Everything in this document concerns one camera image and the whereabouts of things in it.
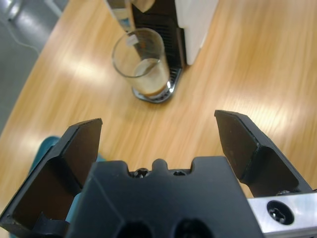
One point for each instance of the clear glass cup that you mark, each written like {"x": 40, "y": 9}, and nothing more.
{"x": 148, "y": 77}

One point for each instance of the white capsule coffee machine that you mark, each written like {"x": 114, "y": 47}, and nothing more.
{"x": 193, "y": 27}

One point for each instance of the teal plastic tray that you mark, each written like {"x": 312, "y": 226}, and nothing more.
{"x": 48, "y": 146}

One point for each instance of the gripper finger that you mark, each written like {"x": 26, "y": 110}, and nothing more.
{"x": 49, "y": 173}
{"x": 260, "y": 153}

